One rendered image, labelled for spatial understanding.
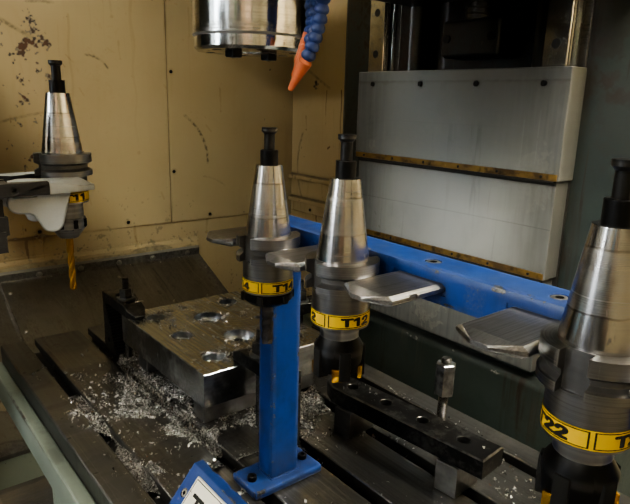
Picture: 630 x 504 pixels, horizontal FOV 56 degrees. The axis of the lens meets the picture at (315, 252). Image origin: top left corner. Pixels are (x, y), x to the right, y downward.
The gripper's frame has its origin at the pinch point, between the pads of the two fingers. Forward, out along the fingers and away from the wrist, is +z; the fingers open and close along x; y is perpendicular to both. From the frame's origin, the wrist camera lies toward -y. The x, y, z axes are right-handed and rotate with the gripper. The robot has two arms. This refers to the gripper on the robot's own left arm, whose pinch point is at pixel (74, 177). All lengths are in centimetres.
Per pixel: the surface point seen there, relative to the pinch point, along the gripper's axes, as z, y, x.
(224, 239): 7.6, 4.3, 21.7
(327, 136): 107, 3, -81
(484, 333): 8, 4, 53
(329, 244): 8.3, 1.8, 37.0
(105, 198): 39, 20, -101
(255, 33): 21.3, -17.3, 6.8
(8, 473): -4, 64, -45
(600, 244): 9, -2, 58
